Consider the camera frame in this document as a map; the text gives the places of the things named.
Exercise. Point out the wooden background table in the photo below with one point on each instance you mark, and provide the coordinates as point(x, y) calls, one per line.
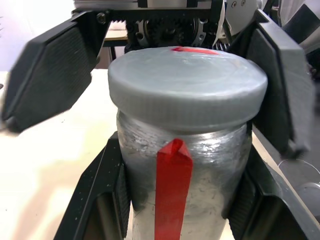
point(115, 33)

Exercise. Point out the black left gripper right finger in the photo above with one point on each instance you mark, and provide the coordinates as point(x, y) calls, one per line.
point(262, 200)

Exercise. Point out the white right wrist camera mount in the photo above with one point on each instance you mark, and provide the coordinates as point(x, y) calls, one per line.
point(240, 18)

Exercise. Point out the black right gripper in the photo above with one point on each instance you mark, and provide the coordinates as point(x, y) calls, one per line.
point(170, 30)

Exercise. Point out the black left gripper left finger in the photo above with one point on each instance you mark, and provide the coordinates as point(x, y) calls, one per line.
point(97, 190)

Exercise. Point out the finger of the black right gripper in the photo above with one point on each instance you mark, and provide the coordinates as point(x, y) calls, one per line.
point(287, 95)
point(55, 75)

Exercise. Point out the translucent grey jar lid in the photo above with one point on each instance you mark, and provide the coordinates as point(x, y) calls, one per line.
point(187, 82)

